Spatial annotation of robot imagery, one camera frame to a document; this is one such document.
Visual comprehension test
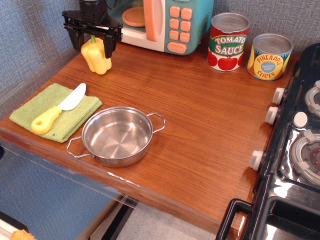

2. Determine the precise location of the tomato sauce can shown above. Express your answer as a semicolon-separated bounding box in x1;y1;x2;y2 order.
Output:
207;12;250;72

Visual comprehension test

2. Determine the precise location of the white stove knob middle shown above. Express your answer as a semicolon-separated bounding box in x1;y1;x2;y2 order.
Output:
265;106;279;125

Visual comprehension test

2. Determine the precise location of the yellow handled toy knife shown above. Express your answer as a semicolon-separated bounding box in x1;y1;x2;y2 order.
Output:
30;83;87;135

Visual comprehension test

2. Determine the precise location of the white stove knob bottom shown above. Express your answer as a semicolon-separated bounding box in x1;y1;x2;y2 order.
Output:
249;150;264;172

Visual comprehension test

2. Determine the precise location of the stainless steel pot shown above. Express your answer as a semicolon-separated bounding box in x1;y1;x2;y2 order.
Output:
66;106;166;168

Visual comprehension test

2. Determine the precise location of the black toy stove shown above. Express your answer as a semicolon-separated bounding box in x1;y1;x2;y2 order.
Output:
216;43;320;240

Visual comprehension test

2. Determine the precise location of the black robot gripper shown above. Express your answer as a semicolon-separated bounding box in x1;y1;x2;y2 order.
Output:
62;0;123;59

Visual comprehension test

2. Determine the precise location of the green folded cloth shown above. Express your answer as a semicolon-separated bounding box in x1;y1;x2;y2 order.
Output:
9;83;102;143

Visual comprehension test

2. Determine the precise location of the orange object bottom left corner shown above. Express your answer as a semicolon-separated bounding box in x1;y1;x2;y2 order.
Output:
9;229;35;240

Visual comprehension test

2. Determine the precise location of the pineapple slices can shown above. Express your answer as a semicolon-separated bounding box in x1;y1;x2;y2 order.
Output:
247;33;294;81

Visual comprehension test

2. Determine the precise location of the yellow toy bell pepper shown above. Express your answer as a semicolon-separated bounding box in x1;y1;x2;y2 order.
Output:
80;35;112;75

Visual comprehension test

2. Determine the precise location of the white stove knob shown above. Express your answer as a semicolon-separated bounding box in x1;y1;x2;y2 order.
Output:
249;150;264;172
265;106;279;125
272;87;286;105

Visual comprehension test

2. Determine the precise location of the white stove knob top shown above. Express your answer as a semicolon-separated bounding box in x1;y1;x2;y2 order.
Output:
272;87;286;105

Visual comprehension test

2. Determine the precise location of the toy microwave teal and cream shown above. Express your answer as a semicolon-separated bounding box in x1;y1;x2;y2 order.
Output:
107;0;214;56

